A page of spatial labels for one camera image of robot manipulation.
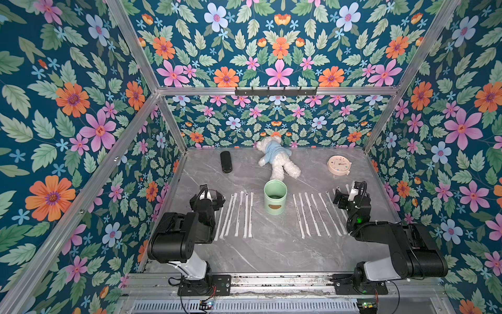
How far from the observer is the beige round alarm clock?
43.0 inches

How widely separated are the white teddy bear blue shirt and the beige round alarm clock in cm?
19

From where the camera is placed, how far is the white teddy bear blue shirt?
3.46 ft
